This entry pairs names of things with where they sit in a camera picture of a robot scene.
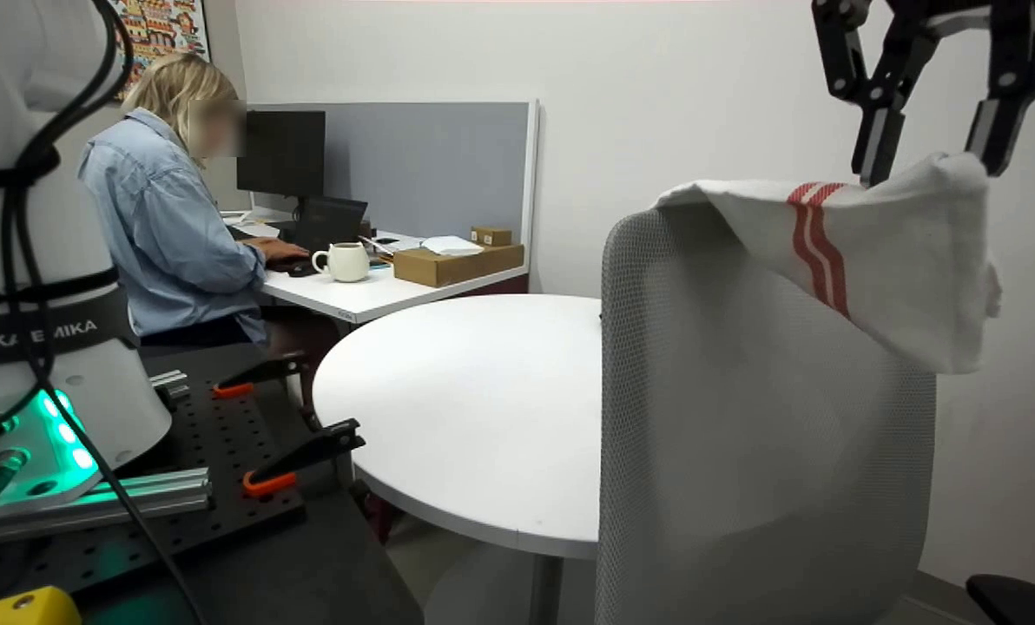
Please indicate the white towel with red stripes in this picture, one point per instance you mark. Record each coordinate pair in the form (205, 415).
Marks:
(901, 257)

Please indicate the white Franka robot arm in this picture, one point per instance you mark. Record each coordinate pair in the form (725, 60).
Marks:
(60, 60)

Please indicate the grey mesh office chair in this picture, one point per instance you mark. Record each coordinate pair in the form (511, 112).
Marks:
(763, 459)

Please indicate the black chair armrest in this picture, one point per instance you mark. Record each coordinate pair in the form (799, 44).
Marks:
(1002, 599)

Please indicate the small cardboard box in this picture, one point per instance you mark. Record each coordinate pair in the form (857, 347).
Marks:
(491, 238)

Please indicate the grey cubicle partition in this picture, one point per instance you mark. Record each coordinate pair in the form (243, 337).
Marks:
(427, 168)

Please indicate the round white table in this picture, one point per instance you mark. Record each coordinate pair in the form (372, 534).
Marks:
(479, 416)

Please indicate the flat cardboard box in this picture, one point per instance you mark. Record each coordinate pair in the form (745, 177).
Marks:
(431, 269)

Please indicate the white teapot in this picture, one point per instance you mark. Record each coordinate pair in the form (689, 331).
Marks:
(342, 260)

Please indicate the white office desk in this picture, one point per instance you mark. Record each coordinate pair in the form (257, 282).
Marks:
(380, 294)

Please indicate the black laptop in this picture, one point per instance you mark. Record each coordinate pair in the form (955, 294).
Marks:
(324, 220)

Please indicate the black computer monitor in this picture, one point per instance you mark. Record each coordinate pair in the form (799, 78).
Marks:
(279, 151)

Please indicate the black clamp with orange tip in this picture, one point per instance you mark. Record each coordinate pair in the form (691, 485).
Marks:
(284, 472)

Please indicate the blonde woman in denim shirt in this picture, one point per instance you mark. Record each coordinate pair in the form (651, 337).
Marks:
(184, 275)

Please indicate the yellow object at corner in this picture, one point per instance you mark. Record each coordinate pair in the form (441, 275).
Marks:
(42, 606)

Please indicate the colourful wall poster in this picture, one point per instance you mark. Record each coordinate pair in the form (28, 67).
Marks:
(166, 28)

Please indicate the aluminium rail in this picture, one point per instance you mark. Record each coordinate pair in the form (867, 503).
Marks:
(158, 493)

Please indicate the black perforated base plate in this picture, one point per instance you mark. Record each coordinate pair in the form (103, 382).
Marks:
(212, 478)

